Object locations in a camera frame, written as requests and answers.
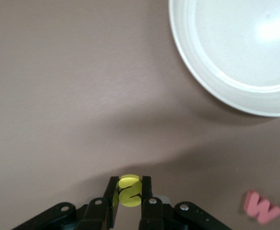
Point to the beige plate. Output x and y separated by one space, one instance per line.
238 48

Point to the pink foam letter w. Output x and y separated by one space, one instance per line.
251 208

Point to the brown table cover sheet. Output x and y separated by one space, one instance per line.
58 83

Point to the yellow foam letter s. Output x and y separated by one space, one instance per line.
126 182

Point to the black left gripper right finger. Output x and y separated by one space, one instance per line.
153 213

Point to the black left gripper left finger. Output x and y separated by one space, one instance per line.
99 213

